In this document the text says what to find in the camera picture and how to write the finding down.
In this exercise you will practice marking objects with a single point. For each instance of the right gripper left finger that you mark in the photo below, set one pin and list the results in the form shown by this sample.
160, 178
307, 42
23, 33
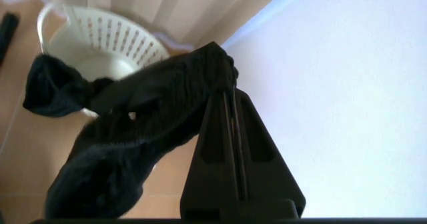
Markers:
207, 184

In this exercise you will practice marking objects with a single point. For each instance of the white laundry basket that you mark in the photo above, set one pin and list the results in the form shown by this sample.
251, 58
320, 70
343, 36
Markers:
100, 57

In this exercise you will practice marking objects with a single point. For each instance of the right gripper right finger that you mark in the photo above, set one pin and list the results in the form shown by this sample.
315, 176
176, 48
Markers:
273, 187

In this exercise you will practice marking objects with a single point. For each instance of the black shorts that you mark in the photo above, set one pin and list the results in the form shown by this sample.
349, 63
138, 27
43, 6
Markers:
150, 117

